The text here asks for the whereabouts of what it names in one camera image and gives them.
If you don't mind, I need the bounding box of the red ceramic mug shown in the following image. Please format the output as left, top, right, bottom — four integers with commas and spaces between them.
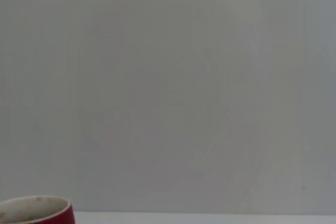
0, 195, 77, 224

